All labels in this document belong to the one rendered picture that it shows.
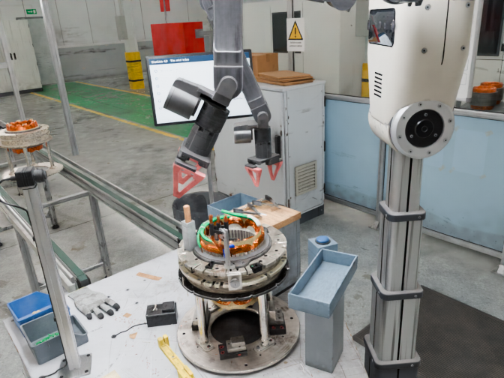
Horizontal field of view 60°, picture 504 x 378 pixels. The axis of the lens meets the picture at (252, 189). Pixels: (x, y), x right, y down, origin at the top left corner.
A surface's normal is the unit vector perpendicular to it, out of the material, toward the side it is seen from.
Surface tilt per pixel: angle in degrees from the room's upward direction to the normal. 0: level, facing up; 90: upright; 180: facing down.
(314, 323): 90
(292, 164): 90
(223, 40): 80
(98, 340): 0
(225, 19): 90
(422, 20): 90
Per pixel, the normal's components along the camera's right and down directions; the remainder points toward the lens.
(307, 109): 0.64, 0.25
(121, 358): -0.05, -0.93
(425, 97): 0.07, 0.65
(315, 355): -0.47, 0.34
